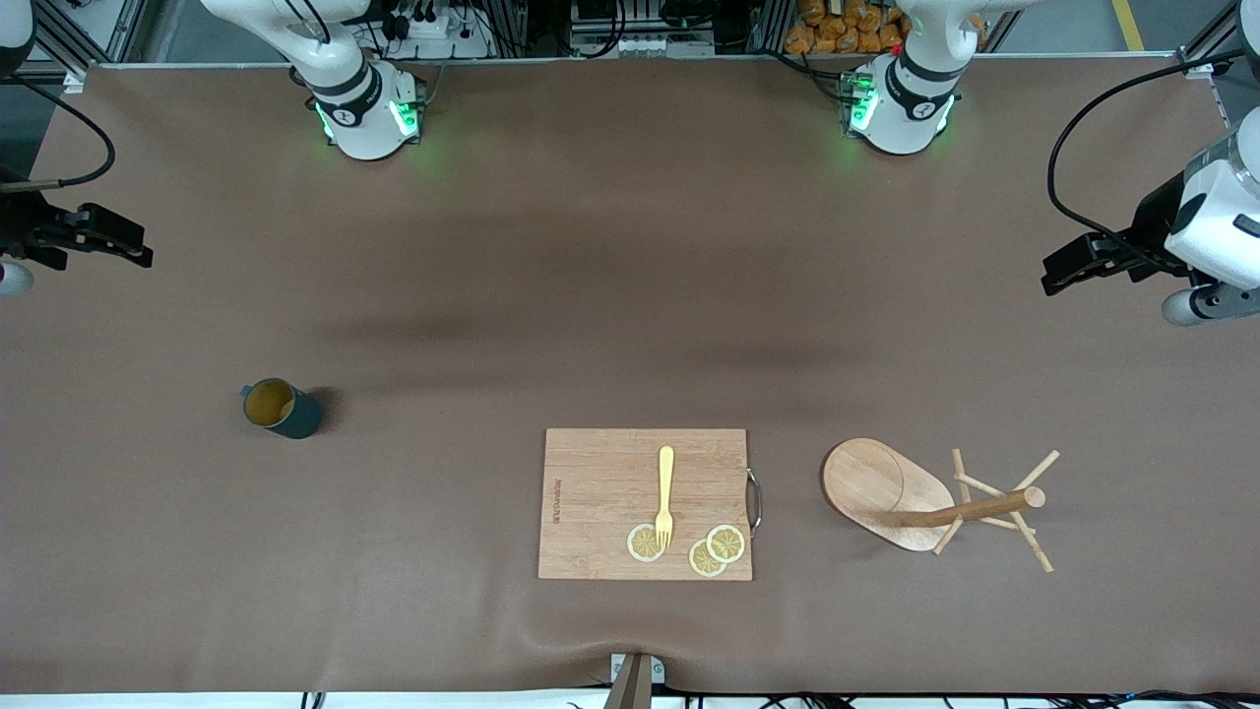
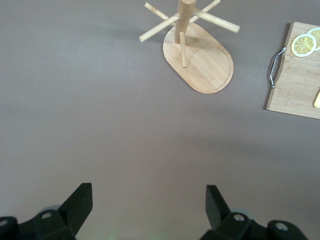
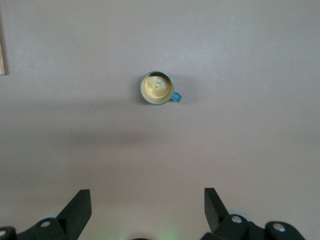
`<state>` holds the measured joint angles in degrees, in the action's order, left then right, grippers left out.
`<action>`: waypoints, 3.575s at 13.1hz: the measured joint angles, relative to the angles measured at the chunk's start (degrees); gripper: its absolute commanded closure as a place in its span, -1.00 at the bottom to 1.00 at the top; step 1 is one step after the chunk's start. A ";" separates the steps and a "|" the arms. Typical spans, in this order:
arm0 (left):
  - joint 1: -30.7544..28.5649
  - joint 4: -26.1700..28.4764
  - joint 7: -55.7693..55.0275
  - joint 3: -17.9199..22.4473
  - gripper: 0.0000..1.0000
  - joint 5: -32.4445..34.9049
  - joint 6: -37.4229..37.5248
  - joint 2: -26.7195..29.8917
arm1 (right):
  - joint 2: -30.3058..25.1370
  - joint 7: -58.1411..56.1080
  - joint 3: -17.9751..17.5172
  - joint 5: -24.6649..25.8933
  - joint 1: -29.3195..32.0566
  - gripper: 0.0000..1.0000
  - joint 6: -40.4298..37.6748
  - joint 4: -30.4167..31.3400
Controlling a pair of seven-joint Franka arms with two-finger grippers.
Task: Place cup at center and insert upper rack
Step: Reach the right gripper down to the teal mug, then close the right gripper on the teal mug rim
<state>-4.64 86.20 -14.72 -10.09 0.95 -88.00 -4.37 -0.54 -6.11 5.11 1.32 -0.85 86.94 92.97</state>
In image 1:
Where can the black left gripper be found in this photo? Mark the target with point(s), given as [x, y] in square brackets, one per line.
[1150, 225]

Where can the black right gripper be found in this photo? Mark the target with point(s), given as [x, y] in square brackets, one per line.
[22, 225]

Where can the teal cup with yellow inside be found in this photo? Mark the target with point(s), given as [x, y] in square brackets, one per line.
[295, 418]

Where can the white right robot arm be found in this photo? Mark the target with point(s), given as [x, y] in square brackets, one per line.
[359, 118]

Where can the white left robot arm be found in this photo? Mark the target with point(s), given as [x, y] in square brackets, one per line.
[901, 113]

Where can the wooden cup rack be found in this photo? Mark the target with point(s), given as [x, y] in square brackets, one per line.
[866, 483]

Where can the orange packets pile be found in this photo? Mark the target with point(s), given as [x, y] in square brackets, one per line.
[837, 34]

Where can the large table mat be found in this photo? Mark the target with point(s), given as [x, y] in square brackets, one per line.
[295, 542]

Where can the white power strip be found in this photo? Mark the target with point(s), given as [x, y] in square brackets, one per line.
[433, 28]

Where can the lemon slice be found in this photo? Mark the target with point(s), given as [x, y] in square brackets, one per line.
[642, 545]
[706, 561]
[728, 542]

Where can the yellow plastic fork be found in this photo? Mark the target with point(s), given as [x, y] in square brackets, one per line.
[665, 473]

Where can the long white socket strip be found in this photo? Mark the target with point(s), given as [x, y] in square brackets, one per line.
[640, 45]

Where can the wooden cutting board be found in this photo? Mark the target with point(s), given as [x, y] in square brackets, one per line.
[600, 492]

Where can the metal bracket at table edge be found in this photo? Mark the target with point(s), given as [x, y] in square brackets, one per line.
[630, 684]

